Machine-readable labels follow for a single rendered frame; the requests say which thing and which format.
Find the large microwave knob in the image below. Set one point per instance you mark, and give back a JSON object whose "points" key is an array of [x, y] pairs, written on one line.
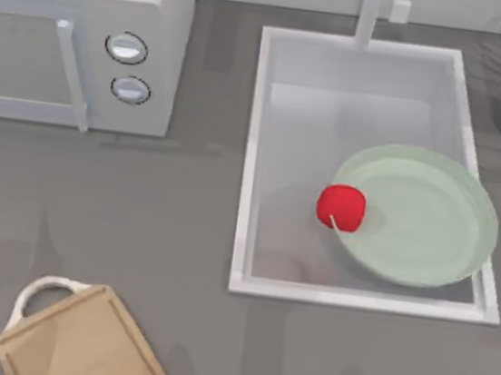
{"points": [[126, 48]]}

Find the small microwave knob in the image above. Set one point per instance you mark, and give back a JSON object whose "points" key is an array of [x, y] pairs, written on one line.
{"points": [[130, 89]]}

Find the white wall socket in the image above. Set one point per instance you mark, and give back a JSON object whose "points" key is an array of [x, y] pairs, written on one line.
{"points": [[399, 10]]}

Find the red apple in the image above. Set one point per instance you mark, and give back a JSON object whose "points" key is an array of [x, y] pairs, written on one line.
{"points": [[340, 206]]}

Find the tall white tap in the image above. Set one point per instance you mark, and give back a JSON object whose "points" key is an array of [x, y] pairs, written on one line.
{"points": [[367, 19]]}

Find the wooden cutting board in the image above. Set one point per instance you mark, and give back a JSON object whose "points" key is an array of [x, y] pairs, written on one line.
{"points": [[76, 340]]}

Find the pale green plate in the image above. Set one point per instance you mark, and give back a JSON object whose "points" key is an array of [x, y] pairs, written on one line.
{"points": [[416, 217]]}

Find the white sink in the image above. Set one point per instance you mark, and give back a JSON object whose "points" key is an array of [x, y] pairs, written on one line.
{"points": [[300, 157]]}

